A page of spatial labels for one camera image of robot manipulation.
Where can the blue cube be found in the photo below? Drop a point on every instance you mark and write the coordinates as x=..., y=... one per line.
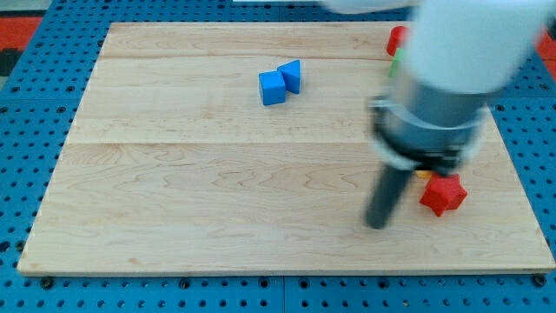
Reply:
x=272, y=88

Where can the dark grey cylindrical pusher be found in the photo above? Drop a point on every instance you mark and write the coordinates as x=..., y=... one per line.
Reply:
x=387, y=192

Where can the yellow block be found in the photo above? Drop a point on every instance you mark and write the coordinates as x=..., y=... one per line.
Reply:
x=424, y=174

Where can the blue triangular block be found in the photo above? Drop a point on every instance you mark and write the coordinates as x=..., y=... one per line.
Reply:
x=291, y=74

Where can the green block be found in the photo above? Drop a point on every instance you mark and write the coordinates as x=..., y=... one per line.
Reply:
x=396, y=61

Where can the red block at top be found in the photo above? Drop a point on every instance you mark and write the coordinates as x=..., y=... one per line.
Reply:
x=396, y=39

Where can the wooden board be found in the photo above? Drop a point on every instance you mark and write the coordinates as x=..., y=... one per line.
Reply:
x=174, y=167

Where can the grey black tool mount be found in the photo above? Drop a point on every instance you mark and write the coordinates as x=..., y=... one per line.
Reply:
x=418, y=126

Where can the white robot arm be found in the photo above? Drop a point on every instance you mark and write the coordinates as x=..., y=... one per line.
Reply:
x=458, y=56

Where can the red star block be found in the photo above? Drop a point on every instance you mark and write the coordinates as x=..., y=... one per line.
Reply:
x=443, y=193

